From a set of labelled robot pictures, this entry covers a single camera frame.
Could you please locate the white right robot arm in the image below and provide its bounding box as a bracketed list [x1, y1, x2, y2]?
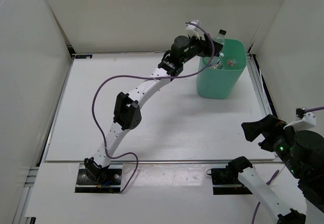
[226, 112, 323, 223]

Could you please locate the clear bottle white orange label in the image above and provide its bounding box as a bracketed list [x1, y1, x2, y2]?
[208, 52, 224, 70]

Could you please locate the clear bottle red label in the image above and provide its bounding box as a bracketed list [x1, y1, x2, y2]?
[226, 59, 239, 69]

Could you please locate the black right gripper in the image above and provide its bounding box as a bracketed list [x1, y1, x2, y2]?
[240, 114, 305, 178]

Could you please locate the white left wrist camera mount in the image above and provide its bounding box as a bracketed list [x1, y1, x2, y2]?
[185, 20, 201, 31]

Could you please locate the green plastic bin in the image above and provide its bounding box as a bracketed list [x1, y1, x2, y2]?
[196, 39, 247, 99]

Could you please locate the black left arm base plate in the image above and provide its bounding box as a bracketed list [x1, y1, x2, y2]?
[74, 164, 123, 194]

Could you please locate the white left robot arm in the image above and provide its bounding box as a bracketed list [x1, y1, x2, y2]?
[85, 35, 223, 184]

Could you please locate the metal table edge rail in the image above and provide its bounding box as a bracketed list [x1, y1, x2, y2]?
[45, 158, 280, 164]

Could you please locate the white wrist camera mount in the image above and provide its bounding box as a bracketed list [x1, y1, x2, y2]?
[185, 20, 201, 31]
[284, 112, 316, 131]

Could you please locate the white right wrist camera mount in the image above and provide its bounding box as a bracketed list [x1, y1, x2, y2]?
[284, 112, 316, 131]

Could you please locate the clear Pepsi bottle black label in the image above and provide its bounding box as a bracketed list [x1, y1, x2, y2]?
[215, 29, 227, 45]

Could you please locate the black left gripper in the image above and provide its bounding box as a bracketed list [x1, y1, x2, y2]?
[180, 32, 223, 65]

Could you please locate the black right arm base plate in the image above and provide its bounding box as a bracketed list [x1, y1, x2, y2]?
[206, 167, 252, 195]

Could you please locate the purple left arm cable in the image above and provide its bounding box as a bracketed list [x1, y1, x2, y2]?
[91, 21, 216, 194]

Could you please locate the aluminium frame rail right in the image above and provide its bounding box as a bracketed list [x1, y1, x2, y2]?
[246, 52, 277, 116]

